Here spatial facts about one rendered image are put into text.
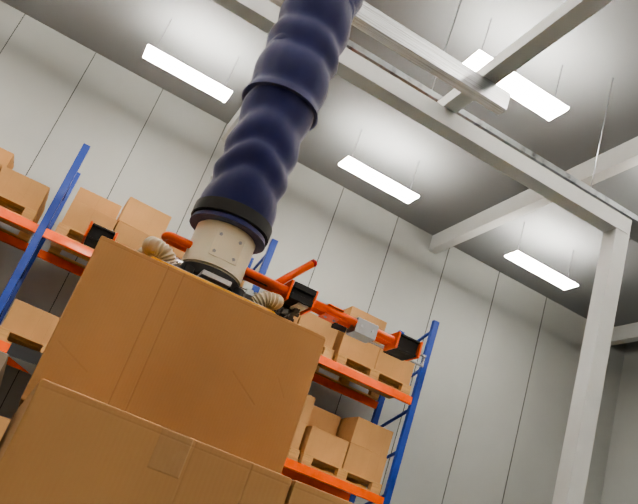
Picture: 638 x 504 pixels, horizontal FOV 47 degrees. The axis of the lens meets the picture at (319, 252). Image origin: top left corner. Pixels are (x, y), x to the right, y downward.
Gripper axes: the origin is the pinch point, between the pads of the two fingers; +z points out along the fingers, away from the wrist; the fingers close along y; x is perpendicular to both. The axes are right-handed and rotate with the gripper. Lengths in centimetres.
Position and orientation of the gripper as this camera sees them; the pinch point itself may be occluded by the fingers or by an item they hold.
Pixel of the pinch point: (301, 300)
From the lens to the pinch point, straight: 203.8
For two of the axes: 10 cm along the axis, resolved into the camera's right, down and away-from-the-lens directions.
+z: 4.1, -2.4, -8.8
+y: -3.2, 8.7, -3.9
